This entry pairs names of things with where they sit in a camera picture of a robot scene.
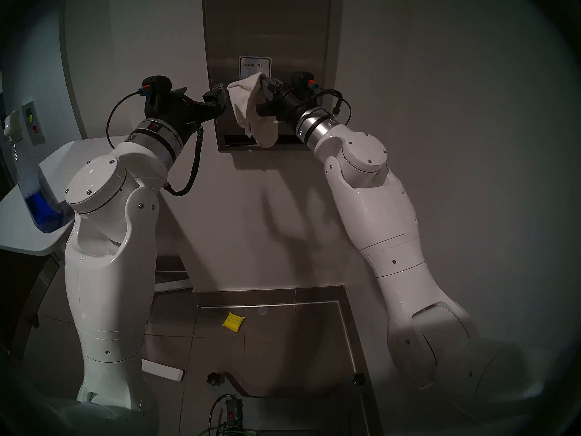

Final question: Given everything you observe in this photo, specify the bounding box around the green cable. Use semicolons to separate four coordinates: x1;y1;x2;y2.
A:
199;421;242;436

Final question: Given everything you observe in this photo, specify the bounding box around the white cloth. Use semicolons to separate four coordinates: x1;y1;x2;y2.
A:
226;72;285;149

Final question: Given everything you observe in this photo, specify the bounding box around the spray bottle with blue liquid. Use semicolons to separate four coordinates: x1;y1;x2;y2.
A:
3;110;69;234

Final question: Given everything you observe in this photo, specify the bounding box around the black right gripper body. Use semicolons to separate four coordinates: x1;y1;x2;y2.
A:
256;87;315;125

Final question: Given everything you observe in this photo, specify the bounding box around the white label with blue border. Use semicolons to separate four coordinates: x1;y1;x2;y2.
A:
238;55;272;80

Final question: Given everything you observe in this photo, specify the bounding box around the fire extinguisher wall cabinet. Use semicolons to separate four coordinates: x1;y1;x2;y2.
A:
21;100;46;146

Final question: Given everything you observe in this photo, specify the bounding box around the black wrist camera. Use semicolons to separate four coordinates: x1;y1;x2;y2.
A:
290;71;320;95
141;75;173;100

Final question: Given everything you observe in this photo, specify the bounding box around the thin black left camera cable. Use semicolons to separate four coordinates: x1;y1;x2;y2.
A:
105;90;150;150

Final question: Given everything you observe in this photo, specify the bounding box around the white table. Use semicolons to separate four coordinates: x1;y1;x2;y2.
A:
0;134;128;258

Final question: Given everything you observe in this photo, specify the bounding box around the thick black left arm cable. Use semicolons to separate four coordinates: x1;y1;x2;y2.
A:
165;123;204;198

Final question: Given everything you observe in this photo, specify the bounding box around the grey door frame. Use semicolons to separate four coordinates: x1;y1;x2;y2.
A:
58;0;89;141

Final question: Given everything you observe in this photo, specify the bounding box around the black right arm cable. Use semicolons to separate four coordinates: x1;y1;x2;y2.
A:
309;89;353;125

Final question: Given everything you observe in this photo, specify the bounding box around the yellow sponge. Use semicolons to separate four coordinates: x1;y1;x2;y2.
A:
222;311;246;334

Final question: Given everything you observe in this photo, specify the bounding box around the black box with red light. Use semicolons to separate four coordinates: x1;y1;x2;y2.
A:
224;396;244;422

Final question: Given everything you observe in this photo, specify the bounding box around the black cable at base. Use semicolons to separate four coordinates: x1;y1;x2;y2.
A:
206;393;237;436

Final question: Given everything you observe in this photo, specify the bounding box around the steel robot base plate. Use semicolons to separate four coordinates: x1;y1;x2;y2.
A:
192;285;383;436

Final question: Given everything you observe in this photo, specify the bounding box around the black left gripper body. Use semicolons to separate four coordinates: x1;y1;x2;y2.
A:
145;88;224;141

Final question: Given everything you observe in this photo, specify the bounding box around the stainless steel wall dispenser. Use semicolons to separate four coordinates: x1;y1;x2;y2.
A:
202;0;344;153

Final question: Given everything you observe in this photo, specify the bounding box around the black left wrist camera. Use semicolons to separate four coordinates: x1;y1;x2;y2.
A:
141;75;173;100

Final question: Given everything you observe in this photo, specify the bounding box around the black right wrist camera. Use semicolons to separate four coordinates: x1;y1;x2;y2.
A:
290;71;320;95

